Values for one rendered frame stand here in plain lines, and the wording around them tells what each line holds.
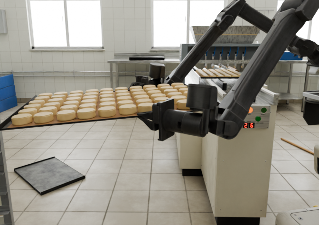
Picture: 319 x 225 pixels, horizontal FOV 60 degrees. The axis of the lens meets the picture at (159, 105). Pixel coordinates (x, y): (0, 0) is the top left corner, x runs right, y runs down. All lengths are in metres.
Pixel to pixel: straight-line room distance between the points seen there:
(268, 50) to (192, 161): 1.87
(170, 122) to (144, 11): 4.77
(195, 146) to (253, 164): 0.76
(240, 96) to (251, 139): 1.08
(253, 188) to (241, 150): 0.27
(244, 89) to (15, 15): 5.55
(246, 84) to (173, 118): 0.20
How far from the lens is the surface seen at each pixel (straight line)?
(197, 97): 0.65
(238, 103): 0.70
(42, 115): 0.80
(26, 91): 6.07
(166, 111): 0.70
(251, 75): 0.73
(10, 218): 1.43
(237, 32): 2.40
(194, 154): 2.50
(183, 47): 2.29
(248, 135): 1.76
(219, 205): 1.93
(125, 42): 5.41
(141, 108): 0.79
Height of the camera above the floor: 1.20
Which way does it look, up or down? 13 degrees down
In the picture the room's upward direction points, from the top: straight up
